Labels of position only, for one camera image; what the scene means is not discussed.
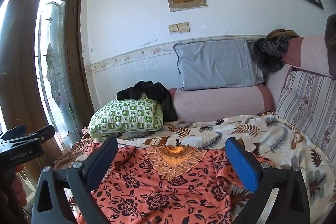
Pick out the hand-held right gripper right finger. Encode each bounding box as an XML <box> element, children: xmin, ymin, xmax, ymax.
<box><xmin>225</xmin><ymin>136</ymin><xmax>312</xmax><ymax>224</ymax></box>

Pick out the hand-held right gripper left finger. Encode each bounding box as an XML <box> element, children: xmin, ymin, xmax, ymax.
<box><xmin>31</xmin><ymin>136</ymin><xmax>119</xmax><ymax>224</ymax></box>

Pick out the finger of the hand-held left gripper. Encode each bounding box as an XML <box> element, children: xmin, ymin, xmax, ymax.
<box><xmin>0</xmin><ymin>124</ymin><xmax>27</xmax><ymax>141</ymax></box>
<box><xmin>25</xmin><ymin>124</ymin><xmax>56</xmax><ymax>141</ymax></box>

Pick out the orange floral garment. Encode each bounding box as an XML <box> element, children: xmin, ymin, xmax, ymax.
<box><xmin>76</xmin><ymin>145</ymin><xmax>265</xmax><ymax>224</ymax></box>

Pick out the leaf print blanket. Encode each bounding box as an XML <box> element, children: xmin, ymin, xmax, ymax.
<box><xmin>115</xmin><ymin>112</ymin><xmax>336</xmax><ymax>224</ymax></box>

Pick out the green checked pillow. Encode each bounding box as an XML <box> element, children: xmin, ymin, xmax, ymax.
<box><xmin>88</xmin><ymin>93</ymin><xmax>164</xmax><ymax>138</ymax></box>

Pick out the wooden stained glass door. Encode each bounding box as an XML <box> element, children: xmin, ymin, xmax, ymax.
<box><xmin>0</xmin><ymin>0</ymin><xmax>95</xmax><ymax>177</ymax></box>

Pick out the pink bolster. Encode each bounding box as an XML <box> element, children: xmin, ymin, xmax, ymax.
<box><xmin>168</xmin><ymin>84</ymin><xmax>276</xmax><ymax>122</ymax></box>

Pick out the black cloth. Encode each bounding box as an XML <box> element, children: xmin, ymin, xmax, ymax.
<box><xmin>117</xmin><ymin>80</ymin><xmax>179</xmax><ymax>122</ymax></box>

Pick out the striped floral sofa cushion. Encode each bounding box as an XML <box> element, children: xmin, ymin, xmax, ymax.
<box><xmin>276</xmin><ymin>70</ymin><xmax>336</xmax><ymax>161</ymax></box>

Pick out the grey blue pillow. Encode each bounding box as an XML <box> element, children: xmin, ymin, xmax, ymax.
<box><xmin>173</xmin><ymin>38</ymin><xmax>264</xmax><ymax>91</ymax></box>

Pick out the dark fluffy cloth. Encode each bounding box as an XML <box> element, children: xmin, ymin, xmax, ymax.
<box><xmin>251</xmin><ymin>36</ymin><xmax>290</xmax><ymax>73</ymax></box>

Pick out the pink sofa cover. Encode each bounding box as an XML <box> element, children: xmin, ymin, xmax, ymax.
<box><xmin>282</xmin><ymin>35</ymin><xmax>332</xmax><ymax>78</ymax></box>

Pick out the brown cloth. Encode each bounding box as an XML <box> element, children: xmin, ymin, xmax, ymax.
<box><xmin>266</xmin><ymin>29</ymin><xmax>300</xmax><ymax>40</ymax></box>

